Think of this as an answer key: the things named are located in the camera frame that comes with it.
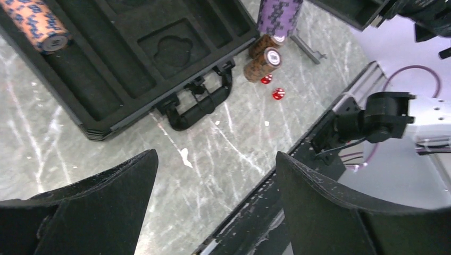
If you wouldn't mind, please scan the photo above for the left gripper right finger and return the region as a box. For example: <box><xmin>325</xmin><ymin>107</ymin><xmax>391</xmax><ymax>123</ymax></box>
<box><xmin>275</xmin><ymin>152</ymin><xmax>450</xmax><ymax>254</ymax></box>

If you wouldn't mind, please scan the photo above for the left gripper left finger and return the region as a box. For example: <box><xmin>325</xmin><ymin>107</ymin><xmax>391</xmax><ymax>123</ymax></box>
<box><xmin>1</xmin><ymin>149</ymin><xmax>158</xmax><ymax>254</ymax></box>

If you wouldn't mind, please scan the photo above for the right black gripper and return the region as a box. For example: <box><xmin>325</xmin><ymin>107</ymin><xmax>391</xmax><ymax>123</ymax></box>
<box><xmin>310</xmin><ymin>0</ymin><xmax>450</xmax><ymax>43</ymax></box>

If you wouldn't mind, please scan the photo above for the purple poker chip stack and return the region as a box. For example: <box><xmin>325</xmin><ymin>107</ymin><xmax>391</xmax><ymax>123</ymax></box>
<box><xmin>256</xmin><ymin>0</ymin><xmax>303</xmax><ymax>45</ymax></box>

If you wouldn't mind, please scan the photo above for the orange poker chip stack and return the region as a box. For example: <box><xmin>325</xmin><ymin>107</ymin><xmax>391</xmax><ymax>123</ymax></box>
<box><xmin>1</xmin><ymin>0</ymin><xmax>72</xmax><ymax>55</ymax></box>

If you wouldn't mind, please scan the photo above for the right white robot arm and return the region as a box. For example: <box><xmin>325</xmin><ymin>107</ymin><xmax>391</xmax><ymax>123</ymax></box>
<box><xmin>313</xmin><ymin>1</ymin><xmax>450</xmax><ymax>155</ymax></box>

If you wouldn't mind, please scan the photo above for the brown poker chip stack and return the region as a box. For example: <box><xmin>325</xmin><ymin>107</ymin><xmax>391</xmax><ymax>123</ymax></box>
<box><xmin>243</xmin><ymin>47</ymin><xmax>282</xmax><ymax>83</ymax></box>
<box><xmin>248</xmin><ymin>35</ymin><xmax>285</xmax><ymax>58</ymax></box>

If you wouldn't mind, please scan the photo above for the red die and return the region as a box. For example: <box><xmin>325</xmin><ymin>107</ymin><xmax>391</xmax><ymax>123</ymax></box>
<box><xmin>260</xmin><ymin>74</ymin><xmax>273</xmax><ymax>84</ymax></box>
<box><xmin>272</xmin><ymin>88</ymin><xmax>286</xmax><ymax>100</ymax></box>

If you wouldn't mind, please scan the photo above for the black poker case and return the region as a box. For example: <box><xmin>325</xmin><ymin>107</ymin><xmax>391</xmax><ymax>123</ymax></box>
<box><xmin>1</xmin><ymin>1</ymin><xmax>259</xmax><ymax>141</ymax></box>

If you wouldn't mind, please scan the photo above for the black front rail base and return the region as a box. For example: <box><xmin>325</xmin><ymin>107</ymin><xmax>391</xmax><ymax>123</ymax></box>
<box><xmin>191</xmin><ymin>109</ymin><xmax>353</xmax><ymax>255</ymax></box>

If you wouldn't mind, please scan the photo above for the grey metal bracket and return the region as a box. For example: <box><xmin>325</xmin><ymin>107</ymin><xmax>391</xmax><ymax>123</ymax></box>
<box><xmin>290</xmin><ymin>29</ymin><xmax>327</xmax><ymax>65</ymax></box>

